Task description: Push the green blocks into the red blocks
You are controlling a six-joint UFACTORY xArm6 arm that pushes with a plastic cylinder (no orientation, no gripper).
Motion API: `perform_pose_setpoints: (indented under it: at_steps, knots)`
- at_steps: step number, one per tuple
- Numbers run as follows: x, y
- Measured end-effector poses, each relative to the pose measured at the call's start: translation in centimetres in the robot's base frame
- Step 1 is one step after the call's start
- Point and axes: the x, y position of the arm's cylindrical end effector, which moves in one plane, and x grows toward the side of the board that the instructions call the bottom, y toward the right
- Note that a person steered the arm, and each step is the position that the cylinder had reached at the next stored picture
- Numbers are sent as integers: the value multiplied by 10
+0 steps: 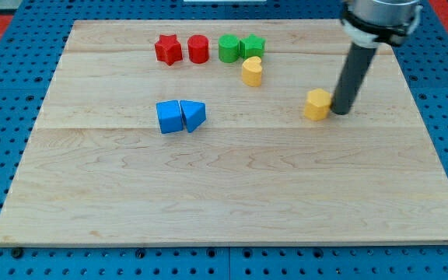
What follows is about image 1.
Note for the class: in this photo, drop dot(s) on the wooden board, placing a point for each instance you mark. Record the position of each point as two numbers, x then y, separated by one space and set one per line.
98 172

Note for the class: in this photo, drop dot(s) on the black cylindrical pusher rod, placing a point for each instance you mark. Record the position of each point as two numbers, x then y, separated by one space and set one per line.
352 75

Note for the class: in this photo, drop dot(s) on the red cylinder block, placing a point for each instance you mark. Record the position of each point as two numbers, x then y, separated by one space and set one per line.
198 48

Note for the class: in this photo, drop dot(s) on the blue triangle block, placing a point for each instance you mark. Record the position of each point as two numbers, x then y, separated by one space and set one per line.
193 114

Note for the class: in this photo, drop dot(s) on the green star block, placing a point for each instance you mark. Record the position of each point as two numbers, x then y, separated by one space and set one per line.
251 46

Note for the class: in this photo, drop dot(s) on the green cylinder block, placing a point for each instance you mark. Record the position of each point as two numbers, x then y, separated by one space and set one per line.
228 48

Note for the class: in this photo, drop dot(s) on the yellow hexagon block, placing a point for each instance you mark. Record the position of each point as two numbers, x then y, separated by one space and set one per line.
317 106

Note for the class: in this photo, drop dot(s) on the yellow heart block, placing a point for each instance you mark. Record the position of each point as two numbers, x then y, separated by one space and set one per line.
251 74

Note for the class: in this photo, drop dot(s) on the red star block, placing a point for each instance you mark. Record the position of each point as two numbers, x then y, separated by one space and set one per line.
168 49

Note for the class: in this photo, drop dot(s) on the blue cube block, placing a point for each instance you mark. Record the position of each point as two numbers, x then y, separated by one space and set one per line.
169 116

